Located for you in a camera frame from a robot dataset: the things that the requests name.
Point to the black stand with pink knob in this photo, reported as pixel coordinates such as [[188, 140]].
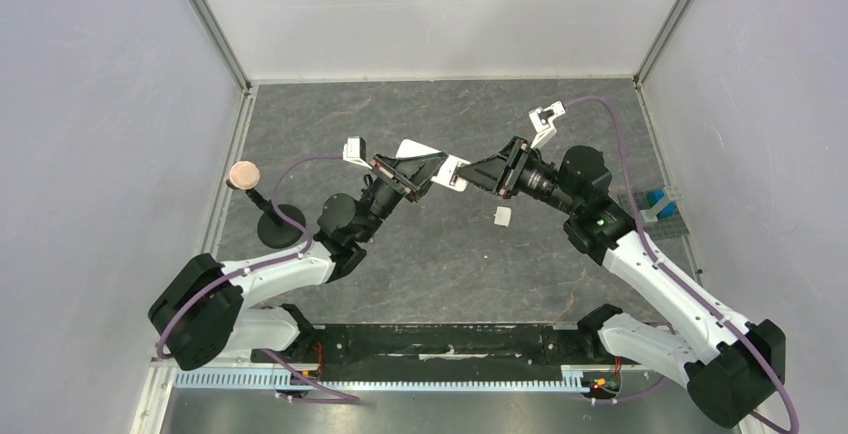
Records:
[[272, 230]]

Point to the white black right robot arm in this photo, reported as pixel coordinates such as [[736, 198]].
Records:
[[728, 365]]

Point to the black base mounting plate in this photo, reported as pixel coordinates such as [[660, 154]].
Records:
[[444, 352]]

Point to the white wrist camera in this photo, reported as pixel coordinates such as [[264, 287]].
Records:
[[354, 152], [542, 120]]

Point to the white battery cover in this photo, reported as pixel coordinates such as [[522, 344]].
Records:
[[502, 216]]

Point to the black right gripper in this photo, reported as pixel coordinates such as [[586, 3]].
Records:
[[510, 167]]

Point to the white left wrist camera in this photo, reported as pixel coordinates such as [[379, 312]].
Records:
[[354, 152]]

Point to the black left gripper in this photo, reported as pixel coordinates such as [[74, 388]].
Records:
[[413, 175]]

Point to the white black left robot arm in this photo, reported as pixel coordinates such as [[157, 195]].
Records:
[[212, 307]]

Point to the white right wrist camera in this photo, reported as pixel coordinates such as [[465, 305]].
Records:
[[542, 120]]

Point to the light blue toothed cable duct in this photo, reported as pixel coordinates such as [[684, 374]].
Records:
[[277, 378]]

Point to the red and white remote control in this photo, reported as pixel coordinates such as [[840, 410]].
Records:
[[447, 174]]

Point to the grey lego baseplate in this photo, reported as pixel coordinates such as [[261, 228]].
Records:
[[669, 228]]

